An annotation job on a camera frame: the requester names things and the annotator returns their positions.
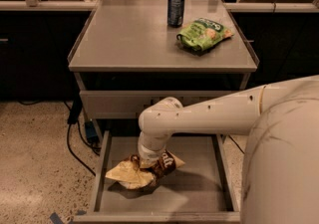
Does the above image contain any brown sea salt chip bag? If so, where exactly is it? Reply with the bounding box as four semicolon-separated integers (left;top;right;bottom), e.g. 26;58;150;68
105;150;184;190

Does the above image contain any grey metal drawer cabinet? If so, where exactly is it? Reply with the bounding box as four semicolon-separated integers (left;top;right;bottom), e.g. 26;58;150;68
69;0;258;136

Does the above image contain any blue floor tape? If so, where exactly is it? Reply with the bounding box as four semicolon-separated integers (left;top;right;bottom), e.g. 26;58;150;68
49;209;88;224

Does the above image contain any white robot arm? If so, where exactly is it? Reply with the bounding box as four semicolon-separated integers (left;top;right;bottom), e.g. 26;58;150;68
138;76;319;224

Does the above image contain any blue soda can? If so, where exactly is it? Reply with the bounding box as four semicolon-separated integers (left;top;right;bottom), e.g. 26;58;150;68
167;0;184;28

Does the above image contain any open grey middle drawer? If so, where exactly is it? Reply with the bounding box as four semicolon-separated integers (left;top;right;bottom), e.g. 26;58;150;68
74;132;240;224

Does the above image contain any black floor cable right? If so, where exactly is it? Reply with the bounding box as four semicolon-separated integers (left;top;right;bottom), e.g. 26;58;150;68
228;134;246;155

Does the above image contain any black power cable left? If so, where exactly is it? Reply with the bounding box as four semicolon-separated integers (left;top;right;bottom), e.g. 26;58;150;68
16;98;102;177

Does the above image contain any closed grey upper drawer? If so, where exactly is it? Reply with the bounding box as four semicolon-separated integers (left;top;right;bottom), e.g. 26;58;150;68
80;91;234;119

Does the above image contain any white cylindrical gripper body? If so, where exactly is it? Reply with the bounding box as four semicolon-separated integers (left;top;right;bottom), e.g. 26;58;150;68
138;132;171;161

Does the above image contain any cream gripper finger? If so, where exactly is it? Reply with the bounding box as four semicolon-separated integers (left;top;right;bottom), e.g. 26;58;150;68
140;160;156;169

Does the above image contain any black lab bench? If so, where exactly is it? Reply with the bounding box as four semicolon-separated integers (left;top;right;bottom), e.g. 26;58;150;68
0;8;92;101

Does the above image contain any green chip bag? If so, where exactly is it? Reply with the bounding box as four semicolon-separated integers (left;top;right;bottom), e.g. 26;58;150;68
176;18;233;52

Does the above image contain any blue power adapter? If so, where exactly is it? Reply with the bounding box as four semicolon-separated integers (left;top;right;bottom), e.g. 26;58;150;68
85;121;99;143

